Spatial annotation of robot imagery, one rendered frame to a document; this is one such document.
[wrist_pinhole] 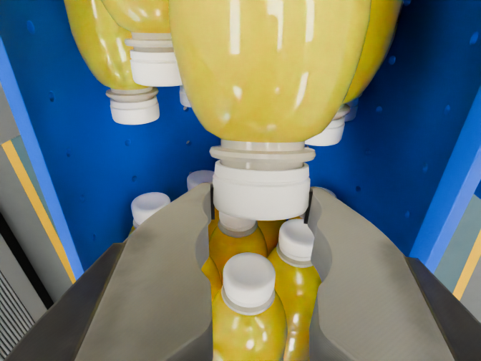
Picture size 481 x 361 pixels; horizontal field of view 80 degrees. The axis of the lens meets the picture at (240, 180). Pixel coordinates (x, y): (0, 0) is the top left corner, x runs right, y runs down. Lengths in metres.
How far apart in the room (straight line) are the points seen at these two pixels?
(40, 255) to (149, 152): 2.00
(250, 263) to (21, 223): 2.01
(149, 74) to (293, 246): 0.17
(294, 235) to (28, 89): 0.22
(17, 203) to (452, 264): 2.56
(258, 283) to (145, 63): 0.16
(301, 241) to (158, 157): 0.19
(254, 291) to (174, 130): 0.21
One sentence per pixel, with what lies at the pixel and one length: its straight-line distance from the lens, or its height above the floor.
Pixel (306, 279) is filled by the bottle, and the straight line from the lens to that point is 0.28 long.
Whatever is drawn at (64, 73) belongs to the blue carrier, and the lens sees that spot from 0.26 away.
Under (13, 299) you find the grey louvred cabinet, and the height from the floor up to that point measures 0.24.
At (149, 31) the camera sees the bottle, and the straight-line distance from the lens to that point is 0.18.
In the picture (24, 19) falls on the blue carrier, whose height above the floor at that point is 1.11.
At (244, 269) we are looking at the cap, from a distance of 0.22.
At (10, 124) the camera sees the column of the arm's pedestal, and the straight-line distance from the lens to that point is 1.01.
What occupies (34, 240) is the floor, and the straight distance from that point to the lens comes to 2.23.
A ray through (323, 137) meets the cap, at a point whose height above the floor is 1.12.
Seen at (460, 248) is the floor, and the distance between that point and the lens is 2.11.
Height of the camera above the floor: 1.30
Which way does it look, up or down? 60 degrees down
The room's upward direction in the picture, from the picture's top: 174 degrees counter-clockwise
